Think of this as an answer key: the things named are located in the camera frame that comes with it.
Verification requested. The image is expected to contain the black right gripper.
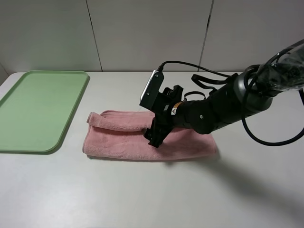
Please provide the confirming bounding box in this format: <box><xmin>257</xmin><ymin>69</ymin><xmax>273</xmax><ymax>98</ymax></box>
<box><xmin>143</xmin><ymin>85</ymin><xmax>183</xmax><ymax>148</ymax></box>

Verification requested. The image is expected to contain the pink terry towel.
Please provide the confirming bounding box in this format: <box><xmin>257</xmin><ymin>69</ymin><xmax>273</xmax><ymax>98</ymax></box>
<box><xmin>83</xmin><ymin>110</ymin><xmax>217</xmax><ymax>162</ymax></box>

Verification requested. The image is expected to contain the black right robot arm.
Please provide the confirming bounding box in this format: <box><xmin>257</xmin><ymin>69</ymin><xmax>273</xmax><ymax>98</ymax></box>
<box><xmin>140</xmin><ymin>40</ymin><xmax>304</xmax><ymax>147</ymax></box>

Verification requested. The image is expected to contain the green plastic tray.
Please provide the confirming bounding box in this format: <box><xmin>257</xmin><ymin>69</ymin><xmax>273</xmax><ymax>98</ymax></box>
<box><xmin>0</xmin><ymin>71</ymin><xmax>90</xmax><ymax>154</ymax></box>

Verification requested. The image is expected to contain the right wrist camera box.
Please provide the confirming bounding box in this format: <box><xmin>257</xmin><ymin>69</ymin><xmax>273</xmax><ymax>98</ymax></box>
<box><xmin>139</xmin><ymin>70</ymin><xmax>164</xmax><ymax>111</ymax></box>

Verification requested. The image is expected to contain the black right camera cable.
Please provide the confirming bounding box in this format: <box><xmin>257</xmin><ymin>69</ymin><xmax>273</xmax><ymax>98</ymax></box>
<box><xmin>158</xmin><ymin>61</ymin><xmax>304</xmax><ymax>146</ymax></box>

